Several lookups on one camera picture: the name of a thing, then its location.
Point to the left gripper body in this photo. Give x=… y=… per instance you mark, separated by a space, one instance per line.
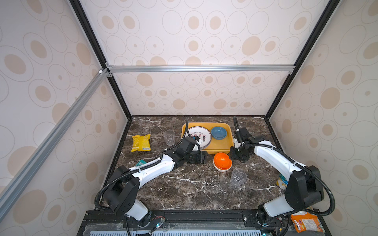
x=192 y=158

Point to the orange white bowl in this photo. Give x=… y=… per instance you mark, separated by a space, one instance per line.
x=222 y=162

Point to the blue bowl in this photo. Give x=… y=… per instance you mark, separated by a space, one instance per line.
x=219 y=133

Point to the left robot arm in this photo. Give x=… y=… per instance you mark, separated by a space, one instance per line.
x=120 y=193

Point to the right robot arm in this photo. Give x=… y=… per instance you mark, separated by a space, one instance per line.
x=305 y=186

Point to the yellow plastic bin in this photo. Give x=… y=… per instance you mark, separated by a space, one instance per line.
x=217 y=145

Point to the clear cup near bin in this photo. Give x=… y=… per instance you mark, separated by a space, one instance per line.
x=169 y=137

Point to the clear cup right front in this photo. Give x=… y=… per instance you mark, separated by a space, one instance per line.
x=238 y=177

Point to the yellow snack bag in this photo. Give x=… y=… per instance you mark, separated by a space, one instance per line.
x=141 y=143

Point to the teal packet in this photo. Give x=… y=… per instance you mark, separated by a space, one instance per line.
x=140 y=163

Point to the orange snack packet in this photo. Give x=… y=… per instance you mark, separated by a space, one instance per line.
x=304 y=221

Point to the horizontal aluminium rail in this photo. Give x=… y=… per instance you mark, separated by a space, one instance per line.
x=197 y=68

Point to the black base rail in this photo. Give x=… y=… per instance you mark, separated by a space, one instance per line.
x=186 y=223

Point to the diagonal aluminium rail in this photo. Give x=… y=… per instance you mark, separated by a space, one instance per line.
x=31 y=167

